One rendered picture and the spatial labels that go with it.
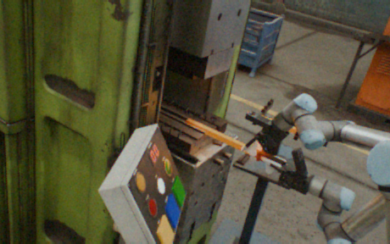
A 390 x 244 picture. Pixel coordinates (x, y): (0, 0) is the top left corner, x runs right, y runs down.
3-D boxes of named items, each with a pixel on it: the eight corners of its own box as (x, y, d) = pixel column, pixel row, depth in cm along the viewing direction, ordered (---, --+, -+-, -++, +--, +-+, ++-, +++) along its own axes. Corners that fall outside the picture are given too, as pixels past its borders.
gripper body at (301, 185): (275, 184, 157) (304, 198, 152) (281, 165, 153) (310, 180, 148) (282, 175, 163) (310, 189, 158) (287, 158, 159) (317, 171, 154)
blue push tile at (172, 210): (180, 212, 127) (172, 193, 124) (176, 228, 120) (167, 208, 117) (175, 213, 127) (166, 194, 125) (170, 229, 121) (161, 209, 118)
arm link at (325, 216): (318, 239, 149) (327, 216, 144) (311, 218, 159) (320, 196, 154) (339, 242, 149) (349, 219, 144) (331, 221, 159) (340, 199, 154)
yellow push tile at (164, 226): (174, 234, 118) (165, 214, 115) (169, 252, 111) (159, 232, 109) (168, 235, 118) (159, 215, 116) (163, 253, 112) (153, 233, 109)
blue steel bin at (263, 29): (272, 63, 595) (286, 14, 562) (254, 77, 531) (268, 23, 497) (202, 40, 637) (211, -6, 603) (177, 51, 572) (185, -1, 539)
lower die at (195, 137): (213, 141, 182) (216, 124, 178) (188, 157, 167) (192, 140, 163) (142, 107, 200) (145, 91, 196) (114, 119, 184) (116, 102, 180)
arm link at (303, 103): (308, 108, 138) (298, 89, 142) (285, 125, 144) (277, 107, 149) (322, 112, 142) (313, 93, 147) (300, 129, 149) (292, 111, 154)
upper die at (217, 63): (229, 69, 166) (234, 47, 161) (203, 80, 150) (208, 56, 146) (151, 38, 183) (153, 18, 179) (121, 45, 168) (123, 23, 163)
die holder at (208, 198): (220, 207, 212) (238, 135, 191) (179, 247, 182) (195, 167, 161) (140, 161, 235) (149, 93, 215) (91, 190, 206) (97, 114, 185)
